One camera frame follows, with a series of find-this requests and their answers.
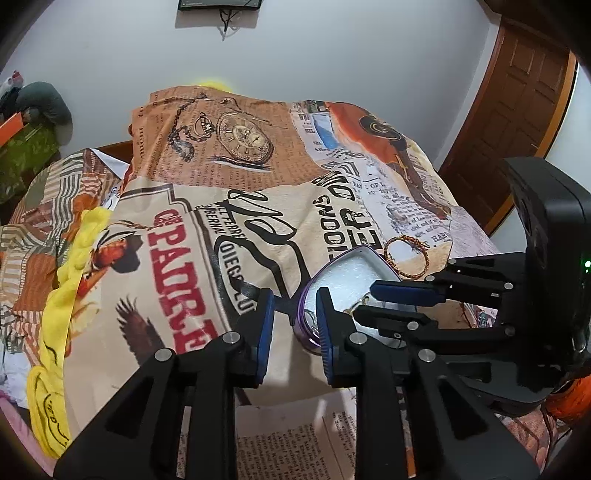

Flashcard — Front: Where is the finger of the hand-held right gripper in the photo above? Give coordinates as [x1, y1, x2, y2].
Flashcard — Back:
[370, 251, 528, 309]
[353, 305, 522, 360]

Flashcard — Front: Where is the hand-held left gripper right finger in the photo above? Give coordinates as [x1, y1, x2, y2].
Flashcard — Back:
[316, 287, 540, 480]

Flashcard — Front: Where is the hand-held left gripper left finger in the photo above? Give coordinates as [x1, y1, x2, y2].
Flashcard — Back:
[53, 288, 275, 480]

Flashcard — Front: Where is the gold earring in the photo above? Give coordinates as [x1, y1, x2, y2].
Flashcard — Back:
[347, 294, 372, 317]

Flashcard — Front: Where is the purple jewelry box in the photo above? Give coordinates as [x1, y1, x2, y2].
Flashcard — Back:
[290, 246, 419, 357]

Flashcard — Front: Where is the gold bangle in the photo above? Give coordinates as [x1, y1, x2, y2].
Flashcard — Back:
[383, 234, 433, 280]

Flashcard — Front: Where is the printed blanket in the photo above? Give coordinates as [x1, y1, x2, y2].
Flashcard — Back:
[60, 85, 559, 480]

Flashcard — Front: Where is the brown wooden door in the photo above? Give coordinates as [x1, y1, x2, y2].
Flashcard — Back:
[436, 17, 579, 234]

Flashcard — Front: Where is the yellow cloth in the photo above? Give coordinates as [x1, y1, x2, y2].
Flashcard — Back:
[25, 208, 114, 459]

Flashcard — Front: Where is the wooden headboard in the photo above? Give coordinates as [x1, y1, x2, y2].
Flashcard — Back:
[92, 140, 136, 164]

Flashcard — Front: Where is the striped printed pillow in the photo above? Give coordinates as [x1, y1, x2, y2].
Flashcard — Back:
[0, 148, 126, 333]

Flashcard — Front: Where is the white cloth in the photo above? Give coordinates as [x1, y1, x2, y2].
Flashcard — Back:
[0, 323, 35, 402]

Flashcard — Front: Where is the pink cloth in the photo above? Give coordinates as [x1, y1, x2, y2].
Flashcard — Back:
[0, 390, 57, 477]

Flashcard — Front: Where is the grey cushion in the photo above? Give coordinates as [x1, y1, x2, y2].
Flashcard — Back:
[16, 82, 73, 129]

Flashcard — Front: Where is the orange box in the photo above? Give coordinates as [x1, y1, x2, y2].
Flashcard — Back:
[0, 113, 25, 149]

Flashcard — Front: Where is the black hanging cable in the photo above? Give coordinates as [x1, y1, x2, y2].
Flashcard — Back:
[216, 8, 240, 41]

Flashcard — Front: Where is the wall-mounted black screen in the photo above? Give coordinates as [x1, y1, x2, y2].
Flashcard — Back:
[178, 0, 264, 12]

